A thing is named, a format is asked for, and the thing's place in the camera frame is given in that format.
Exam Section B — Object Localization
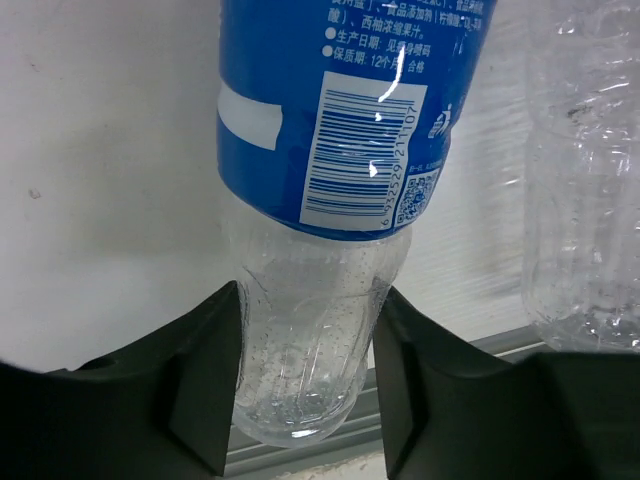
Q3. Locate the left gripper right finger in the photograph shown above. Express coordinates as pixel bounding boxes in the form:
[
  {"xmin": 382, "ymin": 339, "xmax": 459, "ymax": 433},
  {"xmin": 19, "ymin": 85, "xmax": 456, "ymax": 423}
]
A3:
[{"xmin": 373, "ymin": 290, "xmax": 639, "ymax": 479}]

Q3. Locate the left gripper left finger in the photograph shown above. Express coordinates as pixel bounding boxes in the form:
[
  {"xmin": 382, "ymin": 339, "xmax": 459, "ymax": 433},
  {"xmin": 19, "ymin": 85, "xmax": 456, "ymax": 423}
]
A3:
[{"xmin": 1, "ymin": 283, "xmax": 240, "ymax": 479}]

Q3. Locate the blue label bottle front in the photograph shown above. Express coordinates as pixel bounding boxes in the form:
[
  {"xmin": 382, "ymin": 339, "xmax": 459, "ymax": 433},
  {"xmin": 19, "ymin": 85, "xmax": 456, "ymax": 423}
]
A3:
[{"xmin": 217, "ymin": 1, "xmax": 496, "ymax": 448}]

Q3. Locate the clear bottle upright front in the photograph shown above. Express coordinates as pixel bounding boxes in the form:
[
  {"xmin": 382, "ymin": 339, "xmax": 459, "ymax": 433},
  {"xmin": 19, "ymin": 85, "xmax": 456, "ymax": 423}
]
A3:
[{"xmin": 521, "ymin": 1, "xmax": 639, "ymax": 353}]

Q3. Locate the aluminium frame rail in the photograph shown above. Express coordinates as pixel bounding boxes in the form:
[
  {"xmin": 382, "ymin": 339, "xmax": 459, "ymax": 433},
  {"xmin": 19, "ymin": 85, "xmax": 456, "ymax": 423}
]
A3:
[{"xmin": 224, "ymin": 327, "xmax": 548, "ymax": 479}]

